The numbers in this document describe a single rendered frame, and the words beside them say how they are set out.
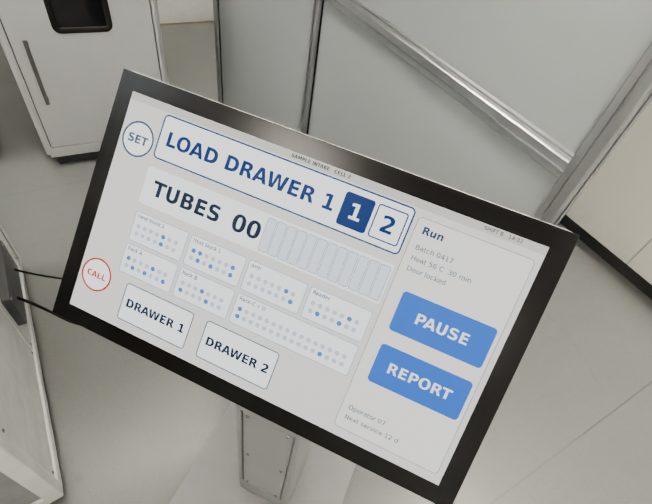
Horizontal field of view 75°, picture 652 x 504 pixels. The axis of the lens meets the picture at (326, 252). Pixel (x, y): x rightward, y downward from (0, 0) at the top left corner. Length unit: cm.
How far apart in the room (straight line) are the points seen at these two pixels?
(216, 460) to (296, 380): 100
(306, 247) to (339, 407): 18
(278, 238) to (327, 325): 11
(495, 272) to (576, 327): 176
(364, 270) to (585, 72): 60
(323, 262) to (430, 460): 23
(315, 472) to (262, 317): 103
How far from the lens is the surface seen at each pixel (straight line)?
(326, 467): 148
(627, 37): 89
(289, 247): 46
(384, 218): 44
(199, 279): 51
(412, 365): 46
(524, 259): 45
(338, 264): 45
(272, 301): 47
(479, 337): 46
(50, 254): 208
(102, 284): 58
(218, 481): 145
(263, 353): 49
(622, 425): 205
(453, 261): 44
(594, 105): 91
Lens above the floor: 145
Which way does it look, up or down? 47 degrees down
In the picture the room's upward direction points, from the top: 12 degrees clockwise
